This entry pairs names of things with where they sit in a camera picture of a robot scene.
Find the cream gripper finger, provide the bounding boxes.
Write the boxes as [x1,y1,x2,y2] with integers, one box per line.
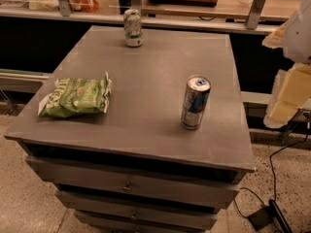
[263,63,311,129]
[262,22,287,49]

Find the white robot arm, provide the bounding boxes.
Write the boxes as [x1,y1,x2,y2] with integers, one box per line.
[262,0,311,128]

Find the silver blue energy drink can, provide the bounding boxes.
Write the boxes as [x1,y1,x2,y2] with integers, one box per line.
[181,75,212,130]

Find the green jalapeno chip bag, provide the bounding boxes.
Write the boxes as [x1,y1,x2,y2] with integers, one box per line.
[38,73,112,118]

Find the black floor power box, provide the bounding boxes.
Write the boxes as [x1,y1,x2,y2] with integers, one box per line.
[247,200,293,233]

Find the grey drawer cabinet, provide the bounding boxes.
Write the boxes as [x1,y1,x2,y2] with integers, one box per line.
[6,26,255,233]

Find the black floor cable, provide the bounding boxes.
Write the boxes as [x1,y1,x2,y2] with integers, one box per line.
[232,126,311,219]

